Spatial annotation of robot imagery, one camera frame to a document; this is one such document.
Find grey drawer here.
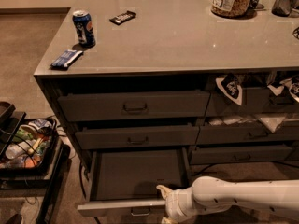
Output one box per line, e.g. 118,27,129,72
75,124,199,149
205,87,299,118
190,144,294,165
78,148,189,217
197,122,299,145
58,91,210,121

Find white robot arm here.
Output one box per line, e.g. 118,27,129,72
156,176,299,224

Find grey counter cabinet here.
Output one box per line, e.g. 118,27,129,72
35,0,299,164

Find black white chip bag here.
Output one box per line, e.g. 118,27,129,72
268,75,299,103
216,74,243,105

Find clear plastic snack bags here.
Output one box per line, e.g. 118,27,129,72
207,113,287,133

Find black bin of snacks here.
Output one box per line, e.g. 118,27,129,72
0,118,58,175

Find blue snack packet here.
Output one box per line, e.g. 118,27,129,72
50,49,83,69

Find black candy bar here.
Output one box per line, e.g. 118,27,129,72
109,10,136,25

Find blue soda can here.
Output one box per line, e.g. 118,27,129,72
72,10,95,48

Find large nut jar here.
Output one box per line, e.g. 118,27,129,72
211,0,250,18

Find dark glass pitcher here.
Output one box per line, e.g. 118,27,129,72
272,0,298,17

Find black cart frame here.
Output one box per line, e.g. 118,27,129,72
0,102,70,224

